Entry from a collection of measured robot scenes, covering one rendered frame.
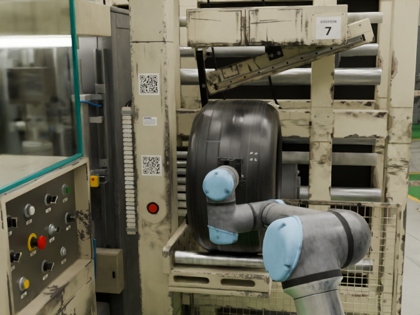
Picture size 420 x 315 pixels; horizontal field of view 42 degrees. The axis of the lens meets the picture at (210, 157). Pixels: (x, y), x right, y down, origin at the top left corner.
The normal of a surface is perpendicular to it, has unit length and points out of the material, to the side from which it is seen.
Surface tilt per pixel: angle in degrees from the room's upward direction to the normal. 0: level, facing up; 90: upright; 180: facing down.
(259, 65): 90
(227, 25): 90
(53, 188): 90
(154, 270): 90
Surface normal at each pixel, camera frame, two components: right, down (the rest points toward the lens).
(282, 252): -0.94, -0.04
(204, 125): -0.39, -0.61
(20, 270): 0.98, 0.03
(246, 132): -0.14, -0.54
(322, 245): 0.39, -0.32
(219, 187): -0.18, 0.09
